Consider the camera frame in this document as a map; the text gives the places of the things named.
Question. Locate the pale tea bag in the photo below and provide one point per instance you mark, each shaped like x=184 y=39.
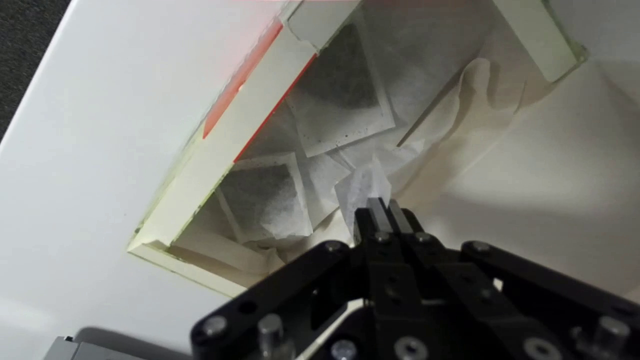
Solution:
x=423 y=63

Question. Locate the small dark tea bag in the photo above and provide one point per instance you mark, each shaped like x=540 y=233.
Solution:
x=263 y=196

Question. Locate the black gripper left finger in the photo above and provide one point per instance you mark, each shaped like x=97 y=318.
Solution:
x=320 y=281

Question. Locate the translucent tea bag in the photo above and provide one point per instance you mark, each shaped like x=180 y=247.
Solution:
x=362 y=183

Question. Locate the green cardboard tea box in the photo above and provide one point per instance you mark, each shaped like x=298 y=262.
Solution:
x=221 y=153

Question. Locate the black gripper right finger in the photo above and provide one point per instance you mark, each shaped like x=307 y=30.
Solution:
x=481 y=293

